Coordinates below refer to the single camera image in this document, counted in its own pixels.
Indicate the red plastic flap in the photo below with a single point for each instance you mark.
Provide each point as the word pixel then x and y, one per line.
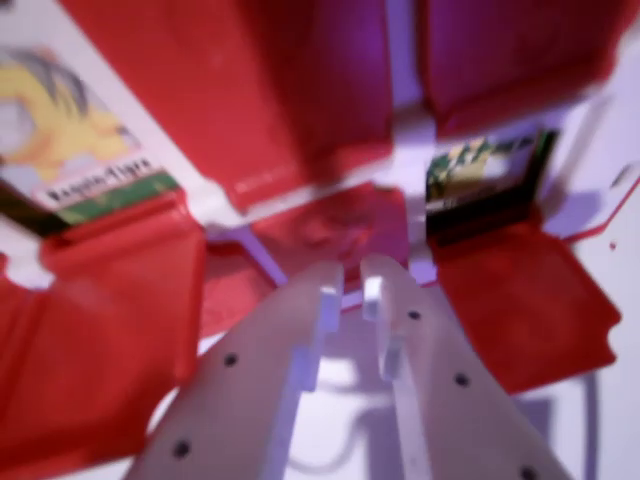
pixel 500 60
pixel 90 380
pixel 225 100
pixel 325 225
pixel 130 250
pixel 525 310

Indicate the green striped picture card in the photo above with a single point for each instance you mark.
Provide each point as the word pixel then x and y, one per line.
pixel 475 175

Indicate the red and white game board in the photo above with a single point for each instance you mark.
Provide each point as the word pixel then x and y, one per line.
pixel 406 165

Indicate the yellow shark-tiger picture card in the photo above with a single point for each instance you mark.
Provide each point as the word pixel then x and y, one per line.
pixel 65 120

